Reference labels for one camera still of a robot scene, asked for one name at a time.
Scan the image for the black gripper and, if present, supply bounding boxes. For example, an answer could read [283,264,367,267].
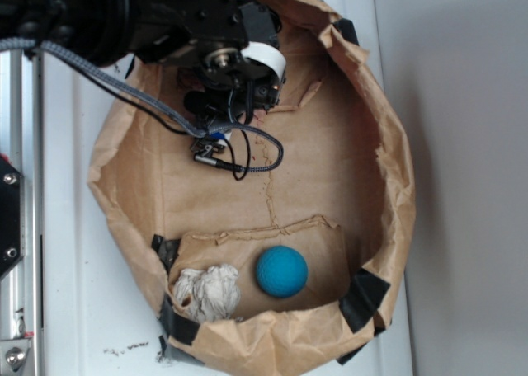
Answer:
[183,41,286,120]

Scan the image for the crumpled white paper ball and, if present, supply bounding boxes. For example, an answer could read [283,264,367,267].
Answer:
[173,264,241,323]

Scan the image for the thin black cable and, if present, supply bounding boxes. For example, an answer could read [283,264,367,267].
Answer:
[82,74,259,182]

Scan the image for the grey braided cable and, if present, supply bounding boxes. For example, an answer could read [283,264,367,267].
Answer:
[0,37,285,174]

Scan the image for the black metal bracket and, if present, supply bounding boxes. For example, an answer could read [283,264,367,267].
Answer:
[0,154,22,280]

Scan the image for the aluminium frame rail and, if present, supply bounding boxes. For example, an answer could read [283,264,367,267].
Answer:
[1,51,44,375]

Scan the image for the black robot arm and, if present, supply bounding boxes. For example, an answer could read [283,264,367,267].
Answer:
[1,0,285,110]

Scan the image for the brown paper bag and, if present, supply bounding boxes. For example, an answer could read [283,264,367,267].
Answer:
[88,0,416,375]

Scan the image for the blue golf ball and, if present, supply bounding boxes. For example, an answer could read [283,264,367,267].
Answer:
[256,246,309,298]

